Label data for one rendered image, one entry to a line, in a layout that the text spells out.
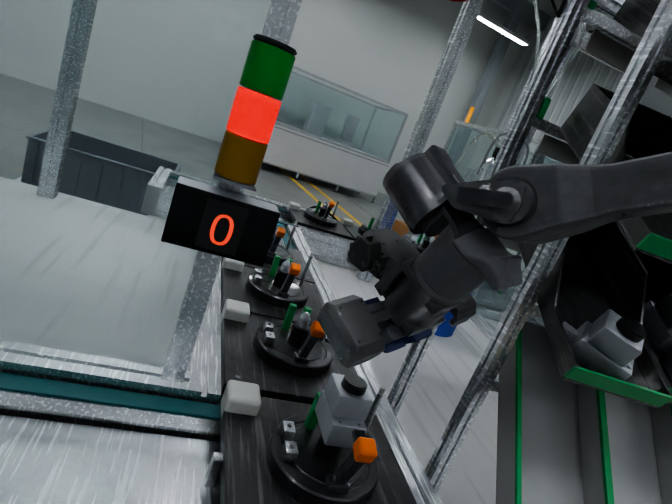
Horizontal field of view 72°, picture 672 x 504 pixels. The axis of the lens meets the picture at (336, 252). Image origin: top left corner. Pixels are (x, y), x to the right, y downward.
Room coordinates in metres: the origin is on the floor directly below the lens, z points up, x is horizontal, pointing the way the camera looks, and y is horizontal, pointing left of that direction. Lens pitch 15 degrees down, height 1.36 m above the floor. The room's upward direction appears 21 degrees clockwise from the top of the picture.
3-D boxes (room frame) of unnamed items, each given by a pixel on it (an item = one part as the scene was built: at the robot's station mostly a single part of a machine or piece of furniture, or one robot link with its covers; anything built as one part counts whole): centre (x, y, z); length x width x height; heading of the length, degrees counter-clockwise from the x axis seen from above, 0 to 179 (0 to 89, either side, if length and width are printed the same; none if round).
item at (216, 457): (0.45, 0.04, 0.95); 0.01 x 0.01 x 0.04; 20
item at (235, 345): (0.73, 0.01, 1.01); 0.24 x 0.24 x 0.13; 20
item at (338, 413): (0.50, -0.07, 1.06); 0.08 x 0.04 x 0.07; 20
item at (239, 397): (0.55, 0.05, 0.97); 0.05 x 0.05 x 0.04; 20
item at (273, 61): (0.54, 0.14, 1.39); 0.05 x 0.05 x 0.05
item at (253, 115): (0.54, 0.14, 1.34); 0.05 x 0.05 x 0.05
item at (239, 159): (0.54, 0.14, 1.29); 0.05 x 0.05 x 0.05
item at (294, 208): (1.84, 0.11, 1.01); 0.24 x 0.24 x 0.13; 20
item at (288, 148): (10.21, 1.22, 1.13); 2.86 x 1.56 x 2.25; 118
